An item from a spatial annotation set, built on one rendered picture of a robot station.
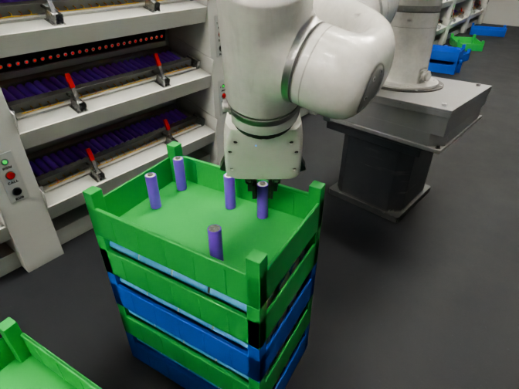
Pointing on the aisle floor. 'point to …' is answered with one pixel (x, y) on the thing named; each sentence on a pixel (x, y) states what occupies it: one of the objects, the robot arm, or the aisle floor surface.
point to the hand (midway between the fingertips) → (262, 184)
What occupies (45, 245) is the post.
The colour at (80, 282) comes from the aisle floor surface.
